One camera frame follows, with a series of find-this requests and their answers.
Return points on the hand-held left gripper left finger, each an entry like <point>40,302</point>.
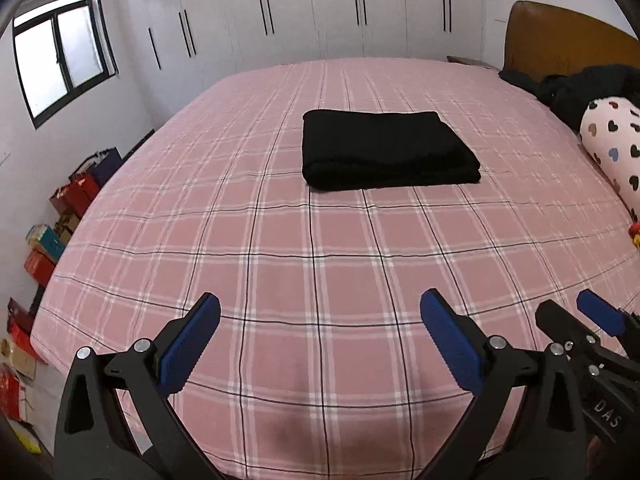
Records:
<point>187,350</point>

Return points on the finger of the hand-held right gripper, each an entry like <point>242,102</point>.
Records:
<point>560,320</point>
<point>597,310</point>

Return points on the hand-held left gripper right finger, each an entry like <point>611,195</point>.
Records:
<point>452,345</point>

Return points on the black pants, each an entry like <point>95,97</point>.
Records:
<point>380,150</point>

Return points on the red and yellow toy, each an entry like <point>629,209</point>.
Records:
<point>635,235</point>

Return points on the bed with pink plaid sheet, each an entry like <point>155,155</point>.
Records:
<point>300,240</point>

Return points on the row of gift boxes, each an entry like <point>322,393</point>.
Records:
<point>42,255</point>

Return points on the white heart print pillow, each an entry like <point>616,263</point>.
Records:
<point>615,135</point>

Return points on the red gift bag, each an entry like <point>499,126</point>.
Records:
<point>62,201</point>
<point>85,190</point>

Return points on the navy gift bag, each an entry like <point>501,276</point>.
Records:
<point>105,165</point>

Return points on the dark clothing heap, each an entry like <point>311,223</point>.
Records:
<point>575,90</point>

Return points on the brown headboard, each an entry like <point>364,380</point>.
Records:
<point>550,40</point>

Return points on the black framed window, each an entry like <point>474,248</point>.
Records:
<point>55,60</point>

